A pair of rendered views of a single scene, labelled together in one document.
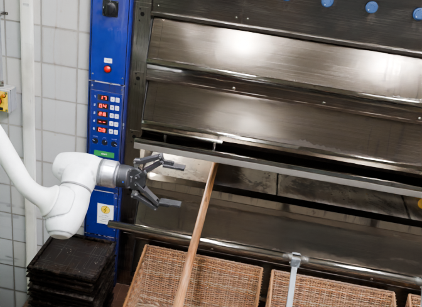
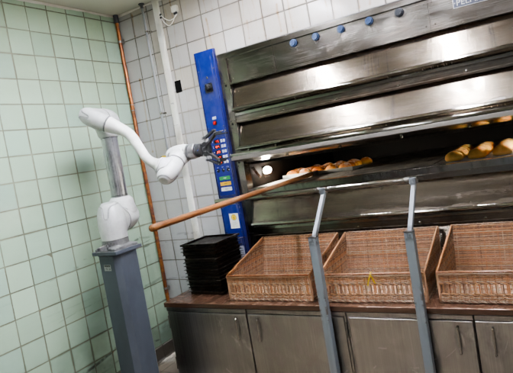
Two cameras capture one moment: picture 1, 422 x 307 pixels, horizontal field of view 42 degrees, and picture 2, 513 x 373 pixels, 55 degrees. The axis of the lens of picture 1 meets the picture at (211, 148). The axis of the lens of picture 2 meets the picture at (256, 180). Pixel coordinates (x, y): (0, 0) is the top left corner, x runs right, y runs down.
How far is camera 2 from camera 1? 1.74 m
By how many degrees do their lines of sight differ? 33
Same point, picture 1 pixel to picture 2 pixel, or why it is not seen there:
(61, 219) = (162, 169)
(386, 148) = (385, 113)
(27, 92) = not seen: hidden behind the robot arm
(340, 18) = (326, 43)
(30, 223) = not seen: hidden behind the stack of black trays
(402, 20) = (361, 29)
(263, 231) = (331, 204)
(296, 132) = (326, 123)
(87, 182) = (179, 154)
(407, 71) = (378, 58)
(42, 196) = (153, 160)
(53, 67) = (191, 134)
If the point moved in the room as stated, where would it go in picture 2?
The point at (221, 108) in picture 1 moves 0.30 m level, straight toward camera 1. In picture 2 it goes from (280, 126) to (260, 127)
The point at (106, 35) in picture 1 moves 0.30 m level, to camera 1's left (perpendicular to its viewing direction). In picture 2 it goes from (210, 104) to (174, 111)
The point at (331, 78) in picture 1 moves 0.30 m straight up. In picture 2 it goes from (333, 80) to (324, 30)
